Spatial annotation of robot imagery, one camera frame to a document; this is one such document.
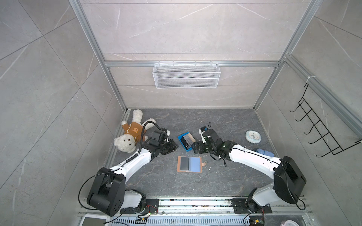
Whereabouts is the blue card box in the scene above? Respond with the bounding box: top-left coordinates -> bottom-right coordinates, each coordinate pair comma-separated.
178,132 -> 196,152

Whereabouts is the tan leather card holder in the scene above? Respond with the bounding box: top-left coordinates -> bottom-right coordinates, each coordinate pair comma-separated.
177,156 -> 207,173

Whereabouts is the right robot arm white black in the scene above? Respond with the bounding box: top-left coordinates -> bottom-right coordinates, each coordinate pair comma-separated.
191,127 -> 306,212

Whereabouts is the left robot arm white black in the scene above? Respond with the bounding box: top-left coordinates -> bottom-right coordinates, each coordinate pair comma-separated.
78,121 -> 178,217

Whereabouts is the stack of credit cards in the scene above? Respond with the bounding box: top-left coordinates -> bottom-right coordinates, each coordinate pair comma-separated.
181,132 -> 196,151

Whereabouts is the white teddy bear brown shirt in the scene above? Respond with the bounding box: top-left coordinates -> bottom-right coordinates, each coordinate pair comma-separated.
114,109 -> 156,153

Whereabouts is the white round clock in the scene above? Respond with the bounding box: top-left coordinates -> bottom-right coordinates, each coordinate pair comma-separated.
245,130 -> 261,144

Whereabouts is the blue dish brush toy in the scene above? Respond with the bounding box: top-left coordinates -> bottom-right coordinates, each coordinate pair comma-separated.
256,148 -> 274,157

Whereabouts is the white tablet device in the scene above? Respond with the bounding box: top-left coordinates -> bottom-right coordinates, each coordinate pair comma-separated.
79,213 -> 112,226

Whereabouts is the pink white round object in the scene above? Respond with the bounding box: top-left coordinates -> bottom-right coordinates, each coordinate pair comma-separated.
281,220 -> 299,226

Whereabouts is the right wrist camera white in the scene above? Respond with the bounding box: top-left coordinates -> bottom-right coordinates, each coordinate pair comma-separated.
199,126 -> 207,144

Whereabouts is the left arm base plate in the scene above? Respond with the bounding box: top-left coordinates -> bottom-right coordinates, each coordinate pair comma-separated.
120,198 -> 159,215

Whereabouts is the aluminium rail front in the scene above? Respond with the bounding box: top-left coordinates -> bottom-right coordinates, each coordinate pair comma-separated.
75,197 -> 318,226

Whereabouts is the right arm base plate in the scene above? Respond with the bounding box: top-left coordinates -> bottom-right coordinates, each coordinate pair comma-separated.
231,198 -> 272,214

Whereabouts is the white wire mesh basket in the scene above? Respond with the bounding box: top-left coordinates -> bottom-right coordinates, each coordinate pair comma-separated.
152,63 -> 221,89

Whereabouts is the black wire hook rack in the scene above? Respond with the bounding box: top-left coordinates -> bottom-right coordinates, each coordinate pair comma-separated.
289,83 -> 362,158

